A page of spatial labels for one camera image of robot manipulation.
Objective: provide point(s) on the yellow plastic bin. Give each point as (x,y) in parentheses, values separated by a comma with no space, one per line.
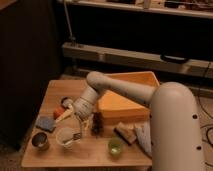
(115,108)

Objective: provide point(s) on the blue grey cloth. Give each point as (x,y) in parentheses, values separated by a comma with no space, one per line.
(144,137)

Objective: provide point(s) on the blue sponge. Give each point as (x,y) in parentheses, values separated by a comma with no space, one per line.
(45,123)

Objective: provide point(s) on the green plastic cup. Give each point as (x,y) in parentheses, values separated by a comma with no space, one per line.
(115,146)

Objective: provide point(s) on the clear plastic cup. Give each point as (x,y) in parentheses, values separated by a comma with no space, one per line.
(66,136)

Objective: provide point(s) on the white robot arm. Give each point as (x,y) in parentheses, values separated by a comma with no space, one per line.
(176,139)

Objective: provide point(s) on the orange fruit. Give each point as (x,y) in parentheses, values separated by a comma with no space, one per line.
(58,112)

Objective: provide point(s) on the wooden shelf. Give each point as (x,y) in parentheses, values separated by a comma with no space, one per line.
(120,6)

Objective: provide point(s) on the black handle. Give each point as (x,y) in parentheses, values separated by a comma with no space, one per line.
(177,60)

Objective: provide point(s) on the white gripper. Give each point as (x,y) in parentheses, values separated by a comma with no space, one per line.
(83,108)

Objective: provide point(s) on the metal lamp pole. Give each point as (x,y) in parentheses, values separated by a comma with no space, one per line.
(72,37)

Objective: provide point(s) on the wooden block brush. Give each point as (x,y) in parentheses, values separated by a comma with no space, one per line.
(125,133)

